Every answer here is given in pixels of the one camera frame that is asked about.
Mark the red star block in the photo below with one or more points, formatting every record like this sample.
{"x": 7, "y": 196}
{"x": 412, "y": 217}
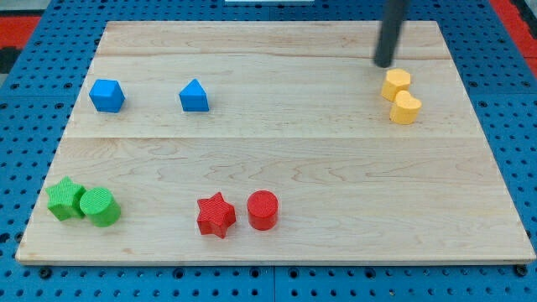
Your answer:
{"x": 215, "y": 216}

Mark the yellow hexagon block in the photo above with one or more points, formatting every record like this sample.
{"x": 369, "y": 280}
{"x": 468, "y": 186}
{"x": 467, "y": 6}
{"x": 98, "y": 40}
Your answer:
{"x": 395, "y": 80}

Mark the green star block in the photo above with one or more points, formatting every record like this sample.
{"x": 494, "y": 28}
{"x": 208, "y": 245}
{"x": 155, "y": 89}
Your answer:
{"x": 64, "y": 199}

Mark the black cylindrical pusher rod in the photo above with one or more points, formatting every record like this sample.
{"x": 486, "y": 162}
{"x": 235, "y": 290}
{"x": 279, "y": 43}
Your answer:
{"x": 394, "y": 15}

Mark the green cylinder block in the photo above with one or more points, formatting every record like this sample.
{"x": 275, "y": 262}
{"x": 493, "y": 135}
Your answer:
{"x": 100, "y": 206}

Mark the light wooden board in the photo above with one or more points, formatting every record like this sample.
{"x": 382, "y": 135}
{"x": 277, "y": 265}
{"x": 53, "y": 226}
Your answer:
{"x": 295, "y": 109}

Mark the yellow heart block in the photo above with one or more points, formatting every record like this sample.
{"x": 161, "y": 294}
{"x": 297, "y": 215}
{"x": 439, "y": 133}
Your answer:
{"x": 405, "y": 108}

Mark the red cylinder block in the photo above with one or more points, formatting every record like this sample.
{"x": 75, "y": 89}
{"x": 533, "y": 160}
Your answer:
{"x": 263, "y": 207}

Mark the blue triangle block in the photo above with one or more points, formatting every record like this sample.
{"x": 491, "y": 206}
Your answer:
{"x": 193, "y": 98}

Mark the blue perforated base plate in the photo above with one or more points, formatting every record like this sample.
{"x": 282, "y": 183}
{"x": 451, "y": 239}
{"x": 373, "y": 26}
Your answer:
{"x": 41, "y": 88}

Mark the blue cube block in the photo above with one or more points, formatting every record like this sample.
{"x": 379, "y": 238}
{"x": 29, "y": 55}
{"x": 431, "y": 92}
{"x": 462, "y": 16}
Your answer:
{"x": 107, "y": 95}

